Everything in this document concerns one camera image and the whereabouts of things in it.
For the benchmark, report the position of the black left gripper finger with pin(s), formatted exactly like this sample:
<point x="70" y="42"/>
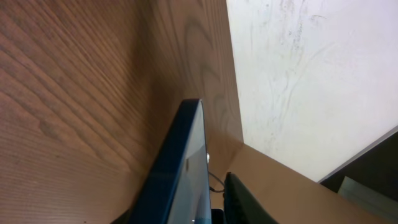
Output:
<point x="240" y="206"/>

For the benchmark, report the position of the blue Galaxy smartphone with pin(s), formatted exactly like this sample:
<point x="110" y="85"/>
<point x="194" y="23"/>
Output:
<point x="177" y="188"/>

